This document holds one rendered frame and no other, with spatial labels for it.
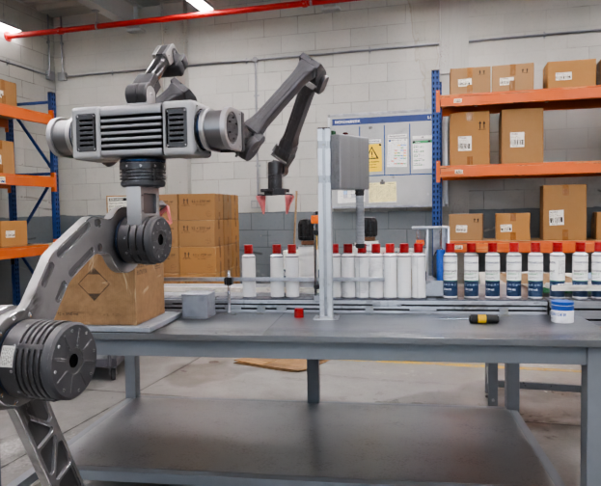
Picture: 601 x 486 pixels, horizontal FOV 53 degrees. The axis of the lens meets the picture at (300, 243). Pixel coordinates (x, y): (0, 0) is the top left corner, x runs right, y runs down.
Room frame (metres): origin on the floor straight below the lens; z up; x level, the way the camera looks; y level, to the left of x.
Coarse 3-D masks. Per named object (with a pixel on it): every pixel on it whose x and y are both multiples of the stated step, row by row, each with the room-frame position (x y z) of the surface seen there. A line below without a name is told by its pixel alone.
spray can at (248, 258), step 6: (246, 246) 2.30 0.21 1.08; (252, 246) 2.31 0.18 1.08; (246, 252) 2.30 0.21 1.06; (252, 252) 2.31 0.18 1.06; (246, 258) 2.29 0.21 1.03; (252, 258) 2.29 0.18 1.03; (246, 264) 2.29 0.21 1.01; (252, 264) 2.29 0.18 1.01; (246, 270) 2.29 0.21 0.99; (252, 270) 2.29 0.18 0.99; (246, 276) 2.29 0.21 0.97; (252, 276) 2.29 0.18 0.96; (246, 282) 2.29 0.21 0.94; (252, 282) 2.29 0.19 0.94; (246, 288) 2.29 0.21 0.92; (252, 288) 2.29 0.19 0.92; (246, 294) 2.29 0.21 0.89; (252, 294) 2.29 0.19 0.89
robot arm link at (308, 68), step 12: (300, 60) 2.01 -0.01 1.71; (312, 60) 2.00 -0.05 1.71; (300, 72) 1.99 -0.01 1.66; (312, 72) 2.00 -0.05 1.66; (324, 72) 2.08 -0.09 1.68; (288, 84) 1.97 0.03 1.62; (300, 84) 1.99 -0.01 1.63; (276, 96) 1.96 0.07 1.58; (288, 96) 1.97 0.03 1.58; (264, 108) 1.94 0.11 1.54; (276, 108) 1.95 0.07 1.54; (252, 120) 1.93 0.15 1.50; (264, 120) 1.93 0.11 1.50; (252, 132) 1.95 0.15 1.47; (252, 144) 1.89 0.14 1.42; (240, 156) 1.91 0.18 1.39; (252, 156) 1.94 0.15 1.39
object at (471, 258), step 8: (472, 248) 2.18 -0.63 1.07; (464, 256) 2.19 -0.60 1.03; (472, 256) 2.17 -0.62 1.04; (464, 264) 2.19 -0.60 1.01; (472, 264) 2.17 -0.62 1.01; (464, 272) 2.19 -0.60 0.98; (472, 272) 2.17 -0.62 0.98; (464, 280) 2.19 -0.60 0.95; (472, 280) 2.17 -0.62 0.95; (464, 288) 2.19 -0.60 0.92; (472, 288) 2.17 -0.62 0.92; (464, 296) 2.19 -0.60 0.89; (472, 296) 2.17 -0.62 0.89
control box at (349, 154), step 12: (336, 144) 2.09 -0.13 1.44; (348, 144) 2.12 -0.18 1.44; (360, 144) 2.16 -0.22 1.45; (336, 156) 2.09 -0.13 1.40; (348, 156) 2.12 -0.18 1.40; (360, 156) 2.16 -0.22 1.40; (336, 168) 2.09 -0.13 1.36; (348, 168) 2.12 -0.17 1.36; (360, 168) 2.16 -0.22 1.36; (336, 180) 2.09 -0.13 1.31; (348, 180) 2.11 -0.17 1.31; (360, 180) 2.16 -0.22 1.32
